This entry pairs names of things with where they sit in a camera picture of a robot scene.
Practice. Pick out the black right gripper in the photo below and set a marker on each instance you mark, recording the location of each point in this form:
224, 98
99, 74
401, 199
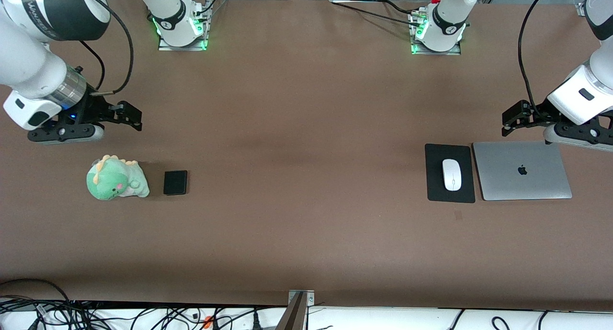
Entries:
92, 110

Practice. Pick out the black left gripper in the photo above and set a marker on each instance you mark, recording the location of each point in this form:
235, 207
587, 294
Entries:
540, 114

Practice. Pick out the small black square box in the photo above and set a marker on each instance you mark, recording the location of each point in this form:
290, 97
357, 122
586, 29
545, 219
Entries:
175, 182

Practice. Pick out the white computer mouse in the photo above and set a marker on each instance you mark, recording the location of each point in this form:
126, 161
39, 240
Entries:
451, 174

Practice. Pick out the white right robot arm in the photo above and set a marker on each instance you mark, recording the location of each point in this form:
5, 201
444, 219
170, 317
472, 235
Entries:
28, 66

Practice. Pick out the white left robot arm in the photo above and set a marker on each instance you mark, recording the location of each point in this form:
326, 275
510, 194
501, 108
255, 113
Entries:
448, 18

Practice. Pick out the black mouse pad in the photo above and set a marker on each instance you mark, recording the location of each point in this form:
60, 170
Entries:
433, 176

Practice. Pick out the silver laptop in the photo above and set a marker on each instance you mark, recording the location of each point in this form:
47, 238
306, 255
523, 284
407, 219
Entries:
522, 170

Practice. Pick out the green plush dinosaur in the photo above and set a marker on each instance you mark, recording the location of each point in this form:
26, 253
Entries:
115, 179

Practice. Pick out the orange plug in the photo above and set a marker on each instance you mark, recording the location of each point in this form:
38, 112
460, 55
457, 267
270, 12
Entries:
208, 321

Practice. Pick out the dark metal beam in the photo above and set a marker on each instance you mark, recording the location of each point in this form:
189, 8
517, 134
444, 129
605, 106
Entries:
292, 318

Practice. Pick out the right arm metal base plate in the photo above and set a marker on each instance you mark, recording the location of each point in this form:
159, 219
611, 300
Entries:
165, 46

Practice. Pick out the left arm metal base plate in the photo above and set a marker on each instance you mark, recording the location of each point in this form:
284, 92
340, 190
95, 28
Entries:
416, 51

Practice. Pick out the aluminium frame post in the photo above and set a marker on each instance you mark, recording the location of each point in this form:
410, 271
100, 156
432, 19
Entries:
584, 9

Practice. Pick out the silver metal bracket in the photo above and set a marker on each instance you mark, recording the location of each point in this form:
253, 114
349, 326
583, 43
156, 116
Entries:
306, 295

